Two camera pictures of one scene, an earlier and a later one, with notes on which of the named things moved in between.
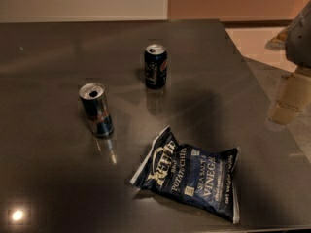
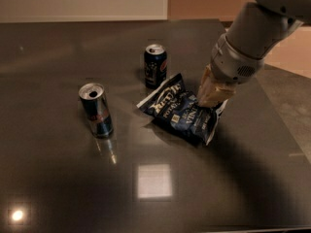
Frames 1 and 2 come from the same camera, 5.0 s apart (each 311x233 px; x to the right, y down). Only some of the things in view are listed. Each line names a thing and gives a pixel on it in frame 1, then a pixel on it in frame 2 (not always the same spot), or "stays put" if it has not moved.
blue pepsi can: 155,60 stays put
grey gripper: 300,39 to 233,64
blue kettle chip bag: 201,178 to 175,106
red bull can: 93,98 stays put
